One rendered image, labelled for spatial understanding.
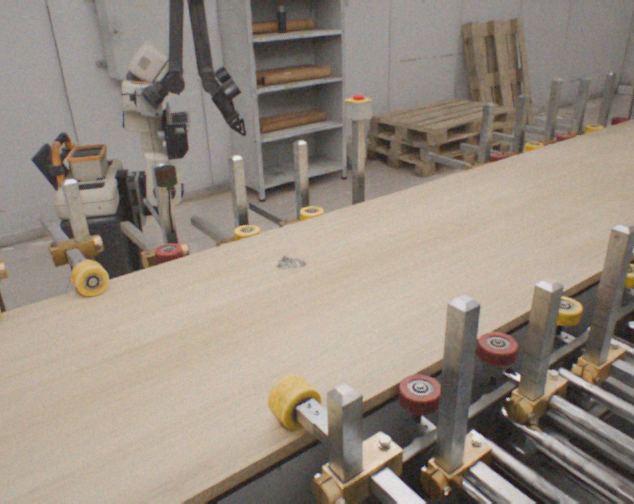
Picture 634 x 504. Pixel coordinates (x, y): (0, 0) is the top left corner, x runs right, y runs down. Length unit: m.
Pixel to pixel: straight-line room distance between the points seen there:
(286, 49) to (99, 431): 4.23
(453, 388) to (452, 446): 0.12
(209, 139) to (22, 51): 1.46
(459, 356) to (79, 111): 3.76
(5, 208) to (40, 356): 3.11
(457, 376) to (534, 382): 0.26
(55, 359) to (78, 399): 0.16
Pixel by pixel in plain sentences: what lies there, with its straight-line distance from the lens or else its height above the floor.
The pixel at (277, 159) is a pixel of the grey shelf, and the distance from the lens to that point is 5.08.
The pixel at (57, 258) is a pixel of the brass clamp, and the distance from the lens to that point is 1.67.
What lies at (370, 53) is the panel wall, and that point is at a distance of 5.58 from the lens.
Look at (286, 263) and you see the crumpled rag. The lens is 1.51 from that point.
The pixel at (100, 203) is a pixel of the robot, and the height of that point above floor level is 0.76.
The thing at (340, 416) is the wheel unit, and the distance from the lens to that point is 0.76.
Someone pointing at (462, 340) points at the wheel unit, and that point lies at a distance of 0.87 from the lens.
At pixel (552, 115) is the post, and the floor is 0.98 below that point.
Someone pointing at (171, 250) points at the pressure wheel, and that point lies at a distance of 1.68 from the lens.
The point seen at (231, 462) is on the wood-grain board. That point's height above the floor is 0.90.
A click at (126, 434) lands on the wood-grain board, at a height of 0.90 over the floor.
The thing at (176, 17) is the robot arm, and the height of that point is 1.49.
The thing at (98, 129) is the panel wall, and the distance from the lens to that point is 4.40.
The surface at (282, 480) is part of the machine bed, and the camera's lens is 1.12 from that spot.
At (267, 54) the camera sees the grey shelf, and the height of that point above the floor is 1.08.
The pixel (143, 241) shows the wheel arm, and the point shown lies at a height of 0.86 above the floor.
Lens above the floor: 1.60
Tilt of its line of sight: 26 degrees down
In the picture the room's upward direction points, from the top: 2 degrees counter-clockwise
